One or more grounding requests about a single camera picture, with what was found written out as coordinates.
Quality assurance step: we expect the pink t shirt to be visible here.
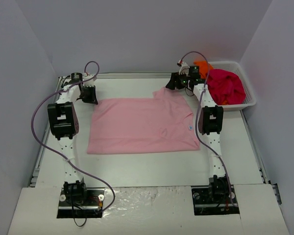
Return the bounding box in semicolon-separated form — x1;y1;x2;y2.
87;88;200;154

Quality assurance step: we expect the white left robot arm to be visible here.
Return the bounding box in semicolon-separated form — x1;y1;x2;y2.
48;72;98;205

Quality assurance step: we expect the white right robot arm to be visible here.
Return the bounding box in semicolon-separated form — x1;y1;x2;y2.
166;62;231;203

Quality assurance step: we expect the orange t shirt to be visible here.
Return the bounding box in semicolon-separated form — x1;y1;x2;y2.
194;61;231;105

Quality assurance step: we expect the magenta t shirt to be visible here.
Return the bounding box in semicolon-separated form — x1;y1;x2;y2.
207;69;246;105

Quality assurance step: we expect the white plastic basket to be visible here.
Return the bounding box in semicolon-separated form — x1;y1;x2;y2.
210;61;256;112

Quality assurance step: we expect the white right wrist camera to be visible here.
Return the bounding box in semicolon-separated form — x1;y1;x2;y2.
177;60;190;75

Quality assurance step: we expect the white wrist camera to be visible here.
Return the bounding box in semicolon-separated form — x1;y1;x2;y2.
83;72;97;88
177;60;190;75

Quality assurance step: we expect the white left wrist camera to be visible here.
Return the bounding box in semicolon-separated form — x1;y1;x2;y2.
83;72;97;88

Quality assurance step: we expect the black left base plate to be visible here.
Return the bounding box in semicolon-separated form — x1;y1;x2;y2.
56;188;104;219

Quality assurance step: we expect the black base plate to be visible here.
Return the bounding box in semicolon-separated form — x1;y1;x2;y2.
191;187;240;216
56;188;104;219

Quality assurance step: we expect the black thin cable loop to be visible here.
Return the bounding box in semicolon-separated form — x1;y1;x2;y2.
72;203;88;227

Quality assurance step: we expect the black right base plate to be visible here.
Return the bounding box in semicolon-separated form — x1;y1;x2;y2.
191;187;240;216

